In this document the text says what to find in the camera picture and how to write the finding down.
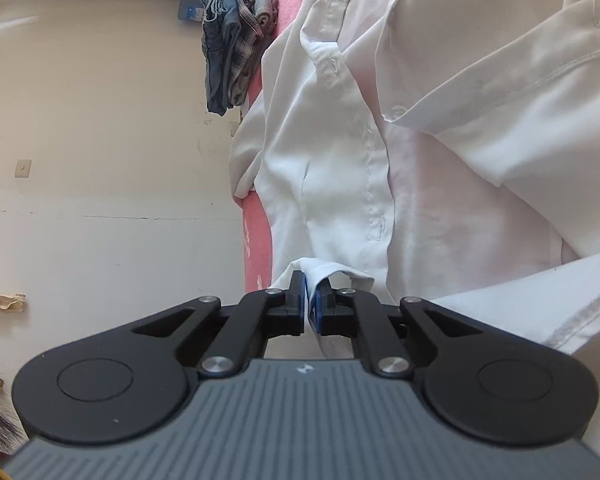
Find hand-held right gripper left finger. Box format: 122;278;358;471
132;270;308;378

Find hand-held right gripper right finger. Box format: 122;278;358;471
310;272;486;378

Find white button shirt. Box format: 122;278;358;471
227;0;600;368

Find red floral blanket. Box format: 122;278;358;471
237;0;313;293

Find folded blue jeans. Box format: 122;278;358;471
197;0;243;117

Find stack of folded jeans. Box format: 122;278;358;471
225;0;262;107

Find cream cloth scrap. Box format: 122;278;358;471
0;287;27;313

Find folded grey garment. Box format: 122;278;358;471
250;0;281;38

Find blue water jug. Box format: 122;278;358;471
179;0;206;23

